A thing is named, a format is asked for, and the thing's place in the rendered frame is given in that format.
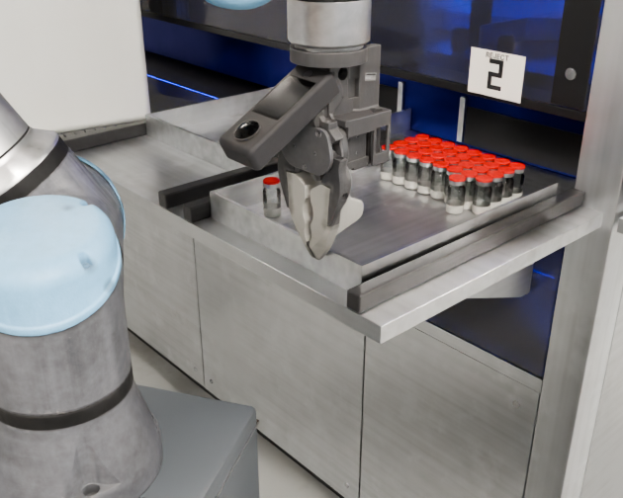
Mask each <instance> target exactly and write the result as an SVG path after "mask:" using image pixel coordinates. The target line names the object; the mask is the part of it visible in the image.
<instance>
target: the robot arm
mask: <svg viewBox="0 0 623 498"><path fill-rule="evenodd" d="M371 7H372V0H287V20H288V40H289V42H290V43H291V44H290V61H291V62H293V63H295V64H298V65H297V66H296V67H295V68H294V69H293V70H292V71H291V72H290V73H289V74H288V75H286V76H285V77H284V78H283V79H282V80H281V81H280V82H279V83H278V84H277V85H276V86H275V87H274V88H273V89H272V90H270V91H269V92H268V93H267V94H266V95H265V96H264V97H263V98H262V99H261V100H260V101H259V102H258V103H257V104H255V105H254V106H253V107H252V108H251V109H250V110H249V111H248V112H247V113H246V114H245V115H244V116H243V117H242V118H241V119H239V120H238V121H237V122H236V123H235V124H234V125H233V126H232V127H231V128H230V129H229V130H228V131H227V132H225V133H224V134H223V135H222V136H221V138H220V145H221V147H222V150H223V152H224V153H225V155H226V157H227V158H229V159H231V160H233V161H236V162H238V163H240V164H242V165H245V166H247V167H249V168H251V169H254V170H261V169H262V168H263V167H264V166H265V165H266V164H267V163H268V162H269V161H270V160H271V159H272V158H273V157H274V156H275V155H276V154H278V174H279V179H280V183H281V187H282V190H283V194H284V198H285V201H286V205H287V208H289V209H290V213H291V216H292V219H293V222H294V225H295V227H296V229H297V230H298V232H299V234H300V236H301V238H302V241H303V243H304V245H305V246H306V248H307V250H308V251H309V253H310V255H311V256H312V257H313V258H316V259H317V260H320V259H322V258H323V257H324V256H325V255H326V253H327V252H328V251H329V249H330V248H331V246H332V244H333V241H334V239H335V237H336V235H337V234H338V233H340V232H341V231H342V230H344V229H345V228H347V227H348V226H350V225H351V224H352V223H354V222H355V221H357V220H358V219H359V218H360V217H361V215H362V213H363V209H364V205H363V202H362V201H361V200H358V199H355V198H351V197H350V195H349V194H350V190H351V184H352V178H351V174H350V171H349V170H350V169H351V170H357V169H360V168H363V167H366V166H368V164H370V163H371V165H372V166H375V165H378V164H381V163H384V162H387V161H389V159H390V137H391V116H392V110H389V109H386V108H382V107H380V106H379V87H380V62H381V45H380V44H377V43H371V44H366V43H367V42H368V41H369V40H370V35H371ZM381 126H386V142H385V150H384V151H381V152H380V139H381ZM125 232H126V217H125V211H124V207H123V203H122V200H121V198H120V196H119V193H118V192H117V189H116V188H115V186H114V184H113V182H112V181H111V180H110V178H109V177H108V176H107V175H106V174H105V173H104V172H103V171H102V170H101V169H100V168H99V167H98V166H96V165H95V164H93V163H92V162H90V161H88V160H86V159H84V158H82V157H79V156H76V155H75V154H74V152H73V151H72V150H71V149H70V148H69V146H68V145H67V144H66V143H65V142H64V141H63V140H62V138H61V137H60V136H59V135H58V134H57V133H56V132H55V131H53V130H46V129H38V128H33V127H30V126H28V124H27V123H26V122H25V121H24V120H23V119H22V117H21V116H20V115H19V114H18V113H17V112H16V110H15V109H14V108H13V107H12V106H11V105H10V103H9V102H8V101H7V100H6V99H5V98H4V96H3V95H2V94H1V93H0V498H139V497H140V496H141V495H142V494H143V493H144V492H145V491H146V490H147V489H148V487H149V486H150V485H151V484H152V482H153V481H154V479H155V478H156V476H157V474H158V472H159V470H160V467H161V464H162V459H163V449H162V441H161V433H160V429H159V425H158V423H157V420H156V418H155V417H154V415H153V413H152V412H151V410H150V409H149V408H148V407H147V405H146V403H145V401H144V399H143V397H142V395H141V393H140V391H139V389H138V387H137V385H136V383H135V381H134V374H133V366H132V358H131V349H130V341H129V333H128V325H127V318H126V309H125V296H124V238H125Z"/></svg>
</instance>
